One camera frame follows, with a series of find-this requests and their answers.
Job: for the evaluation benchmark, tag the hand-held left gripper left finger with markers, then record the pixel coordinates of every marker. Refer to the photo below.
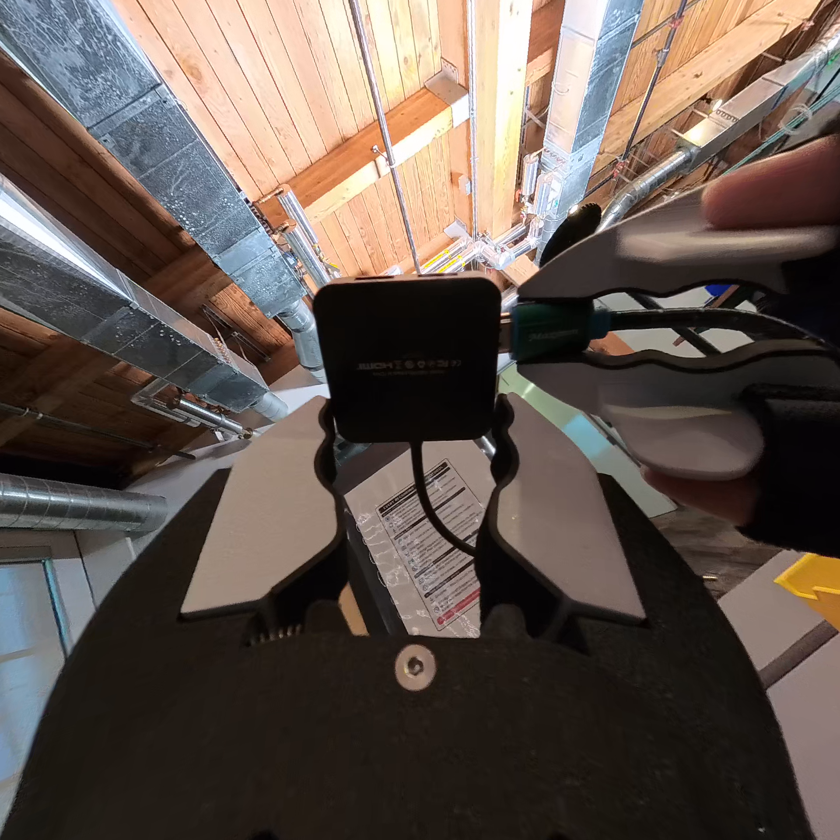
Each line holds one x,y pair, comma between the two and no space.
269,525

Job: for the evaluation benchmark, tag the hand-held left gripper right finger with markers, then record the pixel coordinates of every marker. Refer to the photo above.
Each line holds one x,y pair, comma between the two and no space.
558,525

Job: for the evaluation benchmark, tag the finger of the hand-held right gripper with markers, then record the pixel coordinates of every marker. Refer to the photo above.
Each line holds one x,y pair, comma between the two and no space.
656,253
669,420

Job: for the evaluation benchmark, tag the black square hdmi adapter box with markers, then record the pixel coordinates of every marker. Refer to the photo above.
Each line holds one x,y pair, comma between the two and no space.
407,341

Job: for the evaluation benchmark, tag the round metal duct elbow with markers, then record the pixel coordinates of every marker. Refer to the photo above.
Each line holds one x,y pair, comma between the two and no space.
303,334

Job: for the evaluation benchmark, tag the person's right hand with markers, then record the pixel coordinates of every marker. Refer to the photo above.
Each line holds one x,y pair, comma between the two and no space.
774,190

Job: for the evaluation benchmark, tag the printed instruction label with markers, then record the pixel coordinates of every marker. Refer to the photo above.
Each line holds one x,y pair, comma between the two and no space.
433,544

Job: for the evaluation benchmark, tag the wooden ceiling beam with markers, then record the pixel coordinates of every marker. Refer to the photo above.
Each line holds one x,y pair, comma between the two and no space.
502,118

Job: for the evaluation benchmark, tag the yellow plastic bin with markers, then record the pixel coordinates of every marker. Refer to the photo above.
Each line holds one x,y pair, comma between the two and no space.
810,587

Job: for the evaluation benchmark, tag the silver insulated pipe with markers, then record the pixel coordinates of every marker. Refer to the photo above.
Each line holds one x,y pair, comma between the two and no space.
305,236

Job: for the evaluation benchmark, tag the thin metal sprinkler pipe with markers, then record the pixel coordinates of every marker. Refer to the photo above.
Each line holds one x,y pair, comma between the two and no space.
387,131

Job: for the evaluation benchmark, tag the wooden cross beam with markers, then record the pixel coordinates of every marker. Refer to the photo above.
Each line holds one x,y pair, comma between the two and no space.
367,157

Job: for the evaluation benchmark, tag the flexible silver duct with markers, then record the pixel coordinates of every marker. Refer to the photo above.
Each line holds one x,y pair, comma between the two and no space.
646,184

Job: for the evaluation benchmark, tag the narrow rectangular metal duct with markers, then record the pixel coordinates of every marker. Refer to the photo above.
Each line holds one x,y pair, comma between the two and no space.
584,98

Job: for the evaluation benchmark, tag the round spiral metal duct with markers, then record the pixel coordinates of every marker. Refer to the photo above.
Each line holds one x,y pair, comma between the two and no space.
72,502

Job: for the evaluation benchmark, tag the large rectangular metal duct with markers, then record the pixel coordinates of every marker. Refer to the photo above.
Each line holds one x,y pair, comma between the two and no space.
170,157

